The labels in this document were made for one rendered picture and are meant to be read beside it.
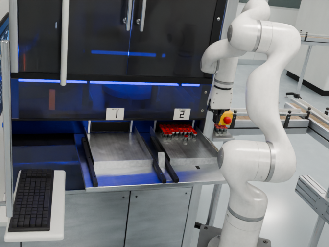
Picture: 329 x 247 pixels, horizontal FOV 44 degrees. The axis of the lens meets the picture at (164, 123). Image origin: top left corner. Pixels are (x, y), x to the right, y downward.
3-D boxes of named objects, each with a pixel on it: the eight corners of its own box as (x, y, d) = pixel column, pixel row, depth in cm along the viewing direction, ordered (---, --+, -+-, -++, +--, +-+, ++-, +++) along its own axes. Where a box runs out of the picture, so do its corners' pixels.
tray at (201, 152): (149, 132, 212) (150, 126, 211) (195, 132, 220) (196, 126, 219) (169, 165, 183) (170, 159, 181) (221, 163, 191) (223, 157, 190)
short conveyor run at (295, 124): (204, 136, 225) (209, 111, 219) (194, 125, 238) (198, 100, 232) (307, 135, 247) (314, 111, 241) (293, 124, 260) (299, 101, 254)
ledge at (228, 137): (202, 130, 228) (203, 127, 228) (223, 130, 233) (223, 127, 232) (212, 141, 216) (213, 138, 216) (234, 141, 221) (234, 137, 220)
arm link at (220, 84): (229, 76, 180) (228, 83, 181) (211, 76, 177) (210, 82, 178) (238, 83, 173) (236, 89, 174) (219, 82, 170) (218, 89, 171)
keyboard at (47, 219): (20, 172, 176) (20, 167, 175) (54, 172, 179) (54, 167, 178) (8, 232, 141) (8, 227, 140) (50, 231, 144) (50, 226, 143)
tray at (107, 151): (83, 133, 201) (84, 127, 200) (134, 132, 209) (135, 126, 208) (93, 168, 172) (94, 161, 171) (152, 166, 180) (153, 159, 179)
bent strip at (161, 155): (156, 163, 183) (157, 152, 181) (162, 163, 184) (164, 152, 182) (165, 180, 171) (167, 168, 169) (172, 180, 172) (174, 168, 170)
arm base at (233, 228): (263, 282, 127) (278, 235, 120) (204, 268, 130) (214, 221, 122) (261, 243, 145) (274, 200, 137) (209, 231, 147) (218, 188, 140)
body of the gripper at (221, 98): (229, 81, 181) (224, 105, 185) (209, 81, 177) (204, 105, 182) (237, 87, 174) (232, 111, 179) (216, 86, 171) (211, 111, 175)
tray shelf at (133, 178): (73, 136, 200) (73, 133, 200) (203, 135, 223) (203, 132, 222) (85, 191, 159) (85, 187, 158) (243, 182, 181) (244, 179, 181)
